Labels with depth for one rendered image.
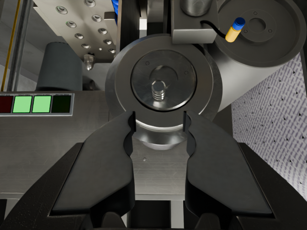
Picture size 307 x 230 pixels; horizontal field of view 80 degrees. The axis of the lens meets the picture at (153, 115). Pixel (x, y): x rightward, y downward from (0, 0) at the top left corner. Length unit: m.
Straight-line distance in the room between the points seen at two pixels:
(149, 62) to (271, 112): 0.22
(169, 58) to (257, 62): 0.11
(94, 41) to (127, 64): 0.35
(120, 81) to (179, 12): 0.10
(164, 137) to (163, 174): 0.33
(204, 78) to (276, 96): 0.15
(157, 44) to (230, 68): 0.10
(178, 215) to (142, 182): 0.13
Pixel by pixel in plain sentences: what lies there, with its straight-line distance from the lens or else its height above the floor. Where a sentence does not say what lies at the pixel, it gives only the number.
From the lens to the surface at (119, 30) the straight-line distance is 0.29.
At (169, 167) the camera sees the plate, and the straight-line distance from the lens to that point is 0.54.
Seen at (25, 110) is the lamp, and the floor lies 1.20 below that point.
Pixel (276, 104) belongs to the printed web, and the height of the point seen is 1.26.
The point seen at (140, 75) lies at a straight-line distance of 0.22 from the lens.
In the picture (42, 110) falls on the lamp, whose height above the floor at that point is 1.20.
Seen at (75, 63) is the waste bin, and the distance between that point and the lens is 2.55.
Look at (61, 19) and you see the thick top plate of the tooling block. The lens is 0.52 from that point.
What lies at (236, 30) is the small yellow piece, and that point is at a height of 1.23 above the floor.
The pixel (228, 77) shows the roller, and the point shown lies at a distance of 0.29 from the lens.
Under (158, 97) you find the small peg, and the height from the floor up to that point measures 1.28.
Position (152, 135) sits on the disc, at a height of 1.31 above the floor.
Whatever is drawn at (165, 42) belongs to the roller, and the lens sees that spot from 0.24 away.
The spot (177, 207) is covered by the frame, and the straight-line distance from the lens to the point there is 0.56.
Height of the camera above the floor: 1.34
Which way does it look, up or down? 12 degrees down
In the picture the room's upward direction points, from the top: 180 degrees counter-clockwise
